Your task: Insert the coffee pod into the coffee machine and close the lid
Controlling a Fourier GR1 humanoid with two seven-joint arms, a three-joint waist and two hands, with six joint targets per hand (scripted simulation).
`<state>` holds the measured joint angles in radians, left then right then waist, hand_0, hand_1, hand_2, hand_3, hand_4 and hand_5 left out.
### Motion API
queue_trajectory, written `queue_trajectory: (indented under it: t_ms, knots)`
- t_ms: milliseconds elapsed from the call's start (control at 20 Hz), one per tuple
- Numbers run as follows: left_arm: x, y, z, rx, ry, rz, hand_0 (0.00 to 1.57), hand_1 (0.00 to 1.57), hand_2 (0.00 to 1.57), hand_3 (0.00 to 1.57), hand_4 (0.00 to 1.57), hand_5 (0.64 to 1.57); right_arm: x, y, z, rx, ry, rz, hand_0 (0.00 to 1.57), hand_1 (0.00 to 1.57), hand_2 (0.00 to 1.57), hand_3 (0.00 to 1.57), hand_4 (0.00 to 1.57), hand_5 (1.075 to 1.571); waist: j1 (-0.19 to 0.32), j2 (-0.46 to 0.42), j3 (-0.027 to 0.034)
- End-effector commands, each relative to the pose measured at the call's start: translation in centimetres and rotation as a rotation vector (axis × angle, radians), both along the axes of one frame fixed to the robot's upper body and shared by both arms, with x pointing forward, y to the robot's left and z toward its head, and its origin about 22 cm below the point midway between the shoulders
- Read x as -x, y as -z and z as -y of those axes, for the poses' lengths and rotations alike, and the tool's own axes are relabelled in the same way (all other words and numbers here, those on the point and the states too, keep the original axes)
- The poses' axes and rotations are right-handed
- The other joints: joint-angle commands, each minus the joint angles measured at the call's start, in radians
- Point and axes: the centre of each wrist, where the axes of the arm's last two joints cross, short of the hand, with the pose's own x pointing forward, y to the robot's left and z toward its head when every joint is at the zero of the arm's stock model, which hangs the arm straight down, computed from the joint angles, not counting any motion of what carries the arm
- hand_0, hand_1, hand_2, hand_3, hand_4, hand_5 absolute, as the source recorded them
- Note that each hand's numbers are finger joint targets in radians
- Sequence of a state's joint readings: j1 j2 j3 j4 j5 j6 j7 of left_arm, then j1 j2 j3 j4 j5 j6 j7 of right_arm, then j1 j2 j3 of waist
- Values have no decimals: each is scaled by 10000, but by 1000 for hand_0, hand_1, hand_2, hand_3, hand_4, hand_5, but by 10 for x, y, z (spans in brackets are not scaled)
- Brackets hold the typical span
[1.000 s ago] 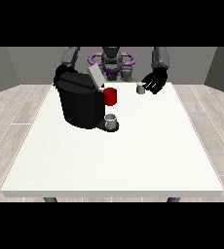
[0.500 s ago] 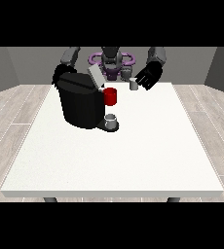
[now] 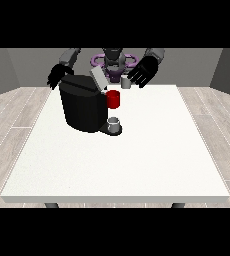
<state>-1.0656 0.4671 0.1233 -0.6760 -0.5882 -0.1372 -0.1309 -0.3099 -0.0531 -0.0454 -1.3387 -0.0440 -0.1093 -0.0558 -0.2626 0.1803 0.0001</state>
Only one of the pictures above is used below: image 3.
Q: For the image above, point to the black coffee machine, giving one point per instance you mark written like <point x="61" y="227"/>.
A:
<point x="83" y="105"/>

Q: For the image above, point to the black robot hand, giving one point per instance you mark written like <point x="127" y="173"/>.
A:
<point x="144" y="70"/>
<point x="56" y="75"/>

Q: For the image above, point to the small grey cup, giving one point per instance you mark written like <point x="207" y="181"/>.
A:
<point x="114" y="124"/>

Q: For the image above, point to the red pod holder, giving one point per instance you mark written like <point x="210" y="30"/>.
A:
<point x="113" y="98"/>

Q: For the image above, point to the grey robot trunk purple rings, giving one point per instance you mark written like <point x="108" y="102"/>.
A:
<point x="113" y="61"/>

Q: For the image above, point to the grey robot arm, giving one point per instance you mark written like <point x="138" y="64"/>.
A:
<point x="68" y="56"/>
<point x="155" y="54"/>

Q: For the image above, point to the dark table leg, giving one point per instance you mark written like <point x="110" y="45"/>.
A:
<point x="51" y="205"/>
<point x="178" y="205"/>

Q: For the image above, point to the pale grey machine lid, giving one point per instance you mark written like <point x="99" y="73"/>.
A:
<point x="98" y="77"/>

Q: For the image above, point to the small grey coffee pod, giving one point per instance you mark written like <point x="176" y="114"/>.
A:
<point x="125" y="82"/>

